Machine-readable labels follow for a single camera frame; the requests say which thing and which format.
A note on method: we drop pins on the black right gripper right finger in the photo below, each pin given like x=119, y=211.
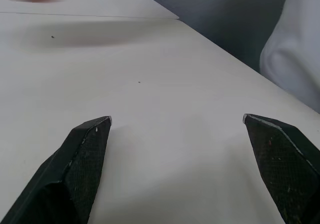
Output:
x=282, y=164

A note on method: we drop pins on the person in white coat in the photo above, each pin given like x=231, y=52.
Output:
x=293, y=46

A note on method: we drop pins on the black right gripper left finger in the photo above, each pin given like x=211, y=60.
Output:
x=75, y=169

